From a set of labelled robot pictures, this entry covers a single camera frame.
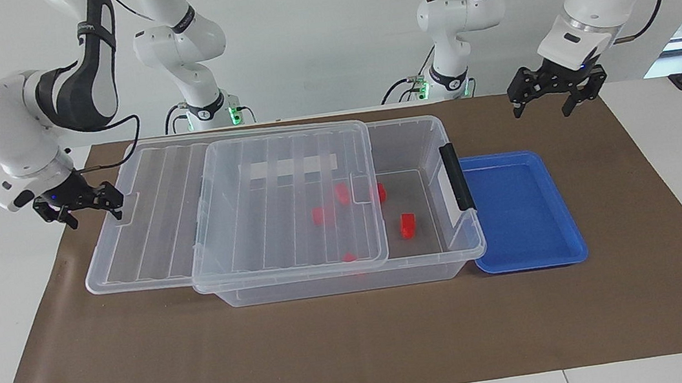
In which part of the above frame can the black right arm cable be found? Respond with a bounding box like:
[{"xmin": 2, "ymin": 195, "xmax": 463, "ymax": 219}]
[{"xmin": 61, "ymin": 0, "xmax": 172, "ymax": 173}]

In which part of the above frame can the black base cable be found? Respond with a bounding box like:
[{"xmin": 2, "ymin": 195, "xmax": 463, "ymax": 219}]
[
  {"xmin": 377, "ymin": 47, "xmax": 442, "ymax": 106},
  {"xmin": 162, "ymin": 102, "xmax": 192, "ymax": 136}
]

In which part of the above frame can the brown paper mat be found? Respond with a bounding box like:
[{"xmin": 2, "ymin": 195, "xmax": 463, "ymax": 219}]
[{"xmin": 0, "ymin": 72, "xmax": 682, "ymax": 383}]

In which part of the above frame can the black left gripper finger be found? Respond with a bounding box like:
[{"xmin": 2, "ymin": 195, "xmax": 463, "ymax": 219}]
[
  {"xmin": 505, "ymin": 67, "xmax": 542, "ymax": 119},
  {"xmin": 557, "ymin": 67, "xmax": 612, "ymax": 118}
]

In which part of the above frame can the blue plastic tray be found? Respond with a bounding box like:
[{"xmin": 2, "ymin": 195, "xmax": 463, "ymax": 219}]
[{"xmin": 457, "ymin": 144, "xmax": 590, "ymax": 278}]

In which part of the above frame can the clear plastic storage box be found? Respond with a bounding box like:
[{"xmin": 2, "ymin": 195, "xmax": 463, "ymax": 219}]
[{"xmin": 176, "ymin": 107, "xmax": 491, "ymax": 313}]

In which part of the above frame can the white label strip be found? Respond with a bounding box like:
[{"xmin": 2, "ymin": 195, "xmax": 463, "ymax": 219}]
[{"xmin": 247, "ymin": 153, "xmax": 339, "ymax": 181}]

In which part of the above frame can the black box latch handle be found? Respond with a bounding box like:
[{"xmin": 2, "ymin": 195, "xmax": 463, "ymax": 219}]
[{"xmin": 438, "ymin": 141, "xmax": 477, "ymax": 214}]

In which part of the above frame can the clear ribbed plastic lid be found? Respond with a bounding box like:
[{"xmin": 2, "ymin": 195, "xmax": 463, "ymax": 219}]
[{"xmin": 69, "ymin": 112, "xmax": 390, "ymax": 305}]

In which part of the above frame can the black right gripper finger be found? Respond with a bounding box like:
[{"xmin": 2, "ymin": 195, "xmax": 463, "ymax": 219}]
[
  {"xmin": 90, "ymin": 183, "xmax": 127, "ymax": 223},
  {"xmin": 34, "ymin": 202, "xmax": 79, "ymax": 233}
]

